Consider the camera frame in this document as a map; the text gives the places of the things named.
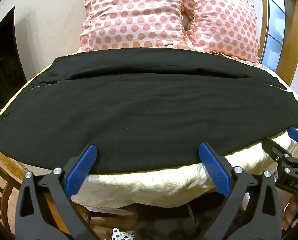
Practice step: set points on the black television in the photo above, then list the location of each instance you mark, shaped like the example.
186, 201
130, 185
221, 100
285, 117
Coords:
3, 65

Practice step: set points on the wooden bed frame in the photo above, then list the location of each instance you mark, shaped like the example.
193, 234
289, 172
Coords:
11, 170

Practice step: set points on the large pink polka-dot pillow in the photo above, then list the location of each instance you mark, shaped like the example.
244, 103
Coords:
134, 17

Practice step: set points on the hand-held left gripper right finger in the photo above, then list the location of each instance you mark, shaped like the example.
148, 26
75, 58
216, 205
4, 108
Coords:
214, 170

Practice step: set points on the yellow patterned bedsheet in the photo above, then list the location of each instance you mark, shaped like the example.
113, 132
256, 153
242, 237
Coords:
151, 188

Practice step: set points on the person's right hand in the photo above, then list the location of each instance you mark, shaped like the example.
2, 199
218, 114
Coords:
290, 215

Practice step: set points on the black pants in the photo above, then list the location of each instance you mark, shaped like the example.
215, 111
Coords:
144, 110

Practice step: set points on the white dotted cloth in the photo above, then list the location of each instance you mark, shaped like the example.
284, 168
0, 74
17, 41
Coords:
122, 234

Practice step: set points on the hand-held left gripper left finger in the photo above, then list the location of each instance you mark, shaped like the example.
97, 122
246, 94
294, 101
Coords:
81, 167

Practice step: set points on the small pink polka-dot pillow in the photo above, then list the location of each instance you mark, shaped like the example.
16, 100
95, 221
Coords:
224, 27

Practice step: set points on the glass window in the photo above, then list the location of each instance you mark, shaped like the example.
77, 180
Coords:
276, 25

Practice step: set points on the wooden window frame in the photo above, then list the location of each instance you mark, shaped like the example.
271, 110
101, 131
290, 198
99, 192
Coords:
295, 42

